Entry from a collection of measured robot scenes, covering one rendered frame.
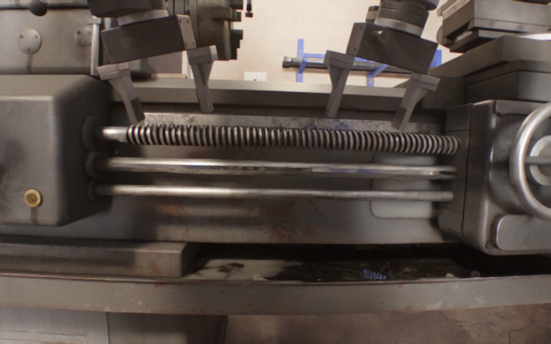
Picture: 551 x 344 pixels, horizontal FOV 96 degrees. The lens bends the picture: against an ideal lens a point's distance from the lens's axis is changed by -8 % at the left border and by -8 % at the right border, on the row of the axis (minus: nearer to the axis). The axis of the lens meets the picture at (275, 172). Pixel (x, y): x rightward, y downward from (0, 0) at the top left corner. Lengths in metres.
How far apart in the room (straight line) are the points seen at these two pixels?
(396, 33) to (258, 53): 3.65
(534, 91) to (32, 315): 1.12
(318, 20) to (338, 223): 3.84
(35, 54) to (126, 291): 0.53
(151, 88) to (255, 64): 3.41
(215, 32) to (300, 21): 3.49
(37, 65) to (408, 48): 0.73
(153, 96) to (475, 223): 0.71
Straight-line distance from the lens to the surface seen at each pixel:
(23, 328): 0.86
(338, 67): 0.46
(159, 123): 0.65
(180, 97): 0.64
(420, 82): 0.53
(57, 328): 0.81
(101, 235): 0.76
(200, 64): 0.47
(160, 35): 0.47
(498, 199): 0.64
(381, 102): 0.67
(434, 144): 0.64
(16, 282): 0.67
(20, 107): 0.62
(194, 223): 0.67
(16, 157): 0.62
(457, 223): 0.68
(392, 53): 0.48
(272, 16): 4.28
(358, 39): 0.46
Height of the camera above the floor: 0.69
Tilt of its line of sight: 5 degrees down
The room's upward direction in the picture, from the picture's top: 2 degrees clockwise
